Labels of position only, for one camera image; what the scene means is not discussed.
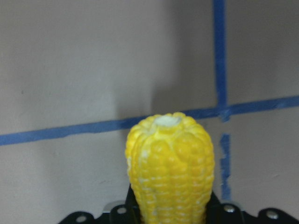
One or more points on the yellow corn cob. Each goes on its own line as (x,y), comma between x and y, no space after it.
(170,161)

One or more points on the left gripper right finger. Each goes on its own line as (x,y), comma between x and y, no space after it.
(222,213)

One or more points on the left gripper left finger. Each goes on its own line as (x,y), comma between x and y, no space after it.
(127,212)

